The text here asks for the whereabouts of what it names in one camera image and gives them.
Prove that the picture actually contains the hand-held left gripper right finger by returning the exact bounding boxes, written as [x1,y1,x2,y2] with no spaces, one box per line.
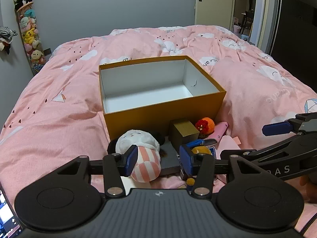
[179,144,263,197]

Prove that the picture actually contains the hanging grey clothes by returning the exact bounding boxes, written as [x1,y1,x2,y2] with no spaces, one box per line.
[0,26,18,55]

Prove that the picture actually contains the cream door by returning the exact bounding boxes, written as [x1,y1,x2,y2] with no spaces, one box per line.
[194,0,237,27]

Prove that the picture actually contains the clear tube of plush toys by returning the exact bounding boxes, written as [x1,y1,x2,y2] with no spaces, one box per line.
[15,1,46,76]

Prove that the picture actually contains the light grey glasses case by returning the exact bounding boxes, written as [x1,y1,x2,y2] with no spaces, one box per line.
[158,141,183,176]

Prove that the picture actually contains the pink leather case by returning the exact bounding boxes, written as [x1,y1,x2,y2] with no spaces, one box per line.
[204,121,229,147]

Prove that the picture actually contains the dark chair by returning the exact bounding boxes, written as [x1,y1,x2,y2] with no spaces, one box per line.
[239,9,254,34]

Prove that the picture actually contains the small blue object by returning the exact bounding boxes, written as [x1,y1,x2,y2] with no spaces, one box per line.
[186,139,205,150]

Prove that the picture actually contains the orange red crochet toy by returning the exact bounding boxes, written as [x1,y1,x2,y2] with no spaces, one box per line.
[195,117,215,138]

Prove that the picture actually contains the orange cardboard box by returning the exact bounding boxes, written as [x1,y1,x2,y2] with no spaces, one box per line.
[98,55,227,141]

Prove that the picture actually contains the person's right hand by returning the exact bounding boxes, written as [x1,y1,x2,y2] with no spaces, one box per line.
[300,176,317,204]

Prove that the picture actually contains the pink printed blanket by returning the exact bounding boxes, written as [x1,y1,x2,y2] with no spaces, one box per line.
[0,25,317,238]

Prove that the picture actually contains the black cable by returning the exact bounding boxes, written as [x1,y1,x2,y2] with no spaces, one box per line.
[301,212,317,237]

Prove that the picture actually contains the yellow round toy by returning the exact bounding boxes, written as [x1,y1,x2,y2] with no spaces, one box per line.
[192,146,211,155]

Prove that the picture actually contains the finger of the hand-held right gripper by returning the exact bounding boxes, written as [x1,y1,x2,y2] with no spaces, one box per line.
[220,149,259,160]
[262,113,317,137]

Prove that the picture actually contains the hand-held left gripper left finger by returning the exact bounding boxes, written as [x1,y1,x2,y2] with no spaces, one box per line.
[57,145,138,198]

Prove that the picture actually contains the small gold box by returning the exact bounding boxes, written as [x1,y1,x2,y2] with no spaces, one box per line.
[169,119,200,150]

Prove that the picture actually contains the dark wardrobe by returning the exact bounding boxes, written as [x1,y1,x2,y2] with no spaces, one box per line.
[269,0,317,92]

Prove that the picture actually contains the white plush toy pink stripes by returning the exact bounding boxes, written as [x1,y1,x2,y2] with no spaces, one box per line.
[107,129,166,182]

